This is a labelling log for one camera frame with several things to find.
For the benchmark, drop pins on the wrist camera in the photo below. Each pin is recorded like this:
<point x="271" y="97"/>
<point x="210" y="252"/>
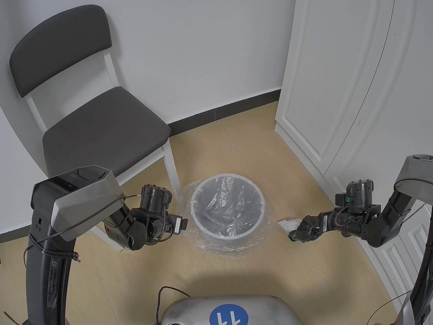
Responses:
<point x="167" y="197"/>
<point x="341" y="198"/>

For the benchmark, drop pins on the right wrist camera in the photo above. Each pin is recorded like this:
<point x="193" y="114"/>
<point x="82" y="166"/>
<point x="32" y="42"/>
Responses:
<point x="341" y="198"/>

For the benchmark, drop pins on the grey white chair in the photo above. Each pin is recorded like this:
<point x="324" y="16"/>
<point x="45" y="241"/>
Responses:
<point x="101" y="130"/>

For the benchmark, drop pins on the white trash bin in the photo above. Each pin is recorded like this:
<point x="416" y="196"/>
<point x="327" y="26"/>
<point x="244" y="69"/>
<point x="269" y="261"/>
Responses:
<point x="203" y="222"/>

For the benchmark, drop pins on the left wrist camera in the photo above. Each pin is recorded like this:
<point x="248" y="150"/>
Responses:
<point x="167" y="197"/>

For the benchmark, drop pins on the black plastic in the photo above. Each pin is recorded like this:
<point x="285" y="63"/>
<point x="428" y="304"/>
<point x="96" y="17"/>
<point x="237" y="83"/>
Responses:
<point x="302" y="234"/>

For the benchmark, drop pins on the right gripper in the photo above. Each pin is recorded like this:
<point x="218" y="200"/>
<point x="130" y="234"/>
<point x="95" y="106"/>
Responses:
<point x="330" y="222"/>

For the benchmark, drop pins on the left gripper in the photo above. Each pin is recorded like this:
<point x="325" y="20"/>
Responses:
<point x="171" y="224"/>

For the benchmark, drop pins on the clear plastic bag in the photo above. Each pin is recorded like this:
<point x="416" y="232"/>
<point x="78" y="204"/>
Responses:
<point x="264" y="235"/>

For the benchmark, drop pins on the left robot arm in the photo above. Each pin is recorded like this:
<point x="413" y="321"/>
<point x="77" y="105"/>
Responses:
<point x="84" y="195"/>

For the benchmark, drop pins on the white printed wrapper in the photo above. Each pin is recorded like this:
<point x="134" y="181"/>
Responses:
<point x="287" y="225"/>

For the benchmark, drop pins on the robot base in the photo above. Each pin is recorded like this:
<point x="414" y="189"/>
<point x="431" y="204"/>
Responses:
<point x="264" y="310"/>

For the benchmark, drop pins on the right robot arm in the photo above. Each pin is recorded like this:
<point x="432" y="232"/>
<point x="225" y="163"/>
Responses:
<point x="416" y="174"/>

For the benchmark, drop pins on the white wardrobe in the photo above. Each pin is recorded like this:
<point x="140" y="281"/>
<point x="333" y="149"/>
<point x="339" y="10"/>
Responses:
<point x="338" y="80"/>

